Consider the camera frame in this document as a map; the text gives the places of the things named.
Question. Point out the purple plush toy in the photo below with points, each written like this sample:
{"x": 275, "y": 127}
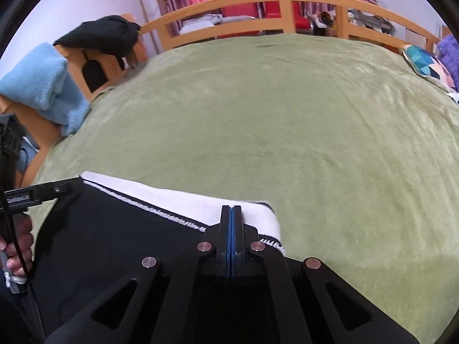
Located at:
{"x": 450, "y": 57}

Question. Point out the colourful geometric cushion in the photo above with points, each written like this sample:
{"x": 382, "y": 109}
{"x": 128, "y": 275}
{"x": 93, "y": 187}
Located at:
{"x": 425, "y": 62}

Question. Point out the wooden rack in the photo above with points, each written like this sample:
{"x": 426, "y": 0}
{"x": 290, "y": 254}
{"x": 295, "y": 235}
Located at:
{"x": 147, "y": 21}

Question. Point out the person's left hand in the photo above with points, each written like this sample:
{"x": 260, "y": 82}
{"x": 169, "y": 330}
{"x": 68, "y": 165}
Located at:
{"x": 19, "y": 240}

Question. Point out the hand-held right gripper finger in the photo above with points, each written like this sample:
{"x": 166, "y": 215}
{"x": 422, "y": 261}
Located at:
{"x": 235, "y": 243}
{"x": 227, "y": 243}

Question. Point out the light blue towel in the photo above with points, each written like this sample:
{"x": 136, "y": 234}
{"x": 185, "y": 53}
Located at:
{"x": 46, "y": 86}

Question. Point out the green fleece blanket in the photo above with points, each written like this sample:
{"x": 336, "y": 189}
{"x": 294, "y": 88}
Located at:
{"x": 269, "y": 122}

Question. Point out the black garment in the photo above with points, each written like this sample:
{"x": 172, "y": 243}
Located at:
{"x": 100, "y": 34}

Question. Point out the white folded bedding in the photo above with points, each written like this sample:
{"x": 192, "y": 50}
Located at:
{"x": 204, "y": 25}

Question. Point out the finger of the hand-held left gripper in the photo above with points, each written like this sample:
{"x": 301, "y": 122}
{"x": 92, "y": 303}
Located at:
{"x": 61, "y": 189}

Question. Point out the cluttered desk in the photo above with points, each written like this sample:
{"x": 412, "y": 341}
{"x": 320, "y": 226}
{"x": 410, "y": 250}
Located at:
{"x": 369, "y": 14}

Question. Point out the red chair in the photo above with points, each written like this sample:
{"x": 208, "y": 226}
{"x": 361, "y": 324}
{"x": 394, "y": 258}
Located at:
{"x": 238, "y": 11}
{"x": 283, "y": 3}

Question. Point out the wooden bed frame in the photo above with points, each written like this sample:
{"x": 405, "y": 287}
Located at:
{"x": 287, "y": 0}

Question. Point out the black pants with white stripe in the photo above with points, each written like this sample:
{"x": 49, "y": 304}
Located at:
{"x": 107, "y": 229}

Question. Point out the wooden chair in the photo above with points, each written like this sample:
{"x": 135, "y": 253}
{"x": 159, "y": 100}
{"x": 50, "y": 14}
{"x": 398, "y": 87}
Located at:
{"x": 95, "y": 71}

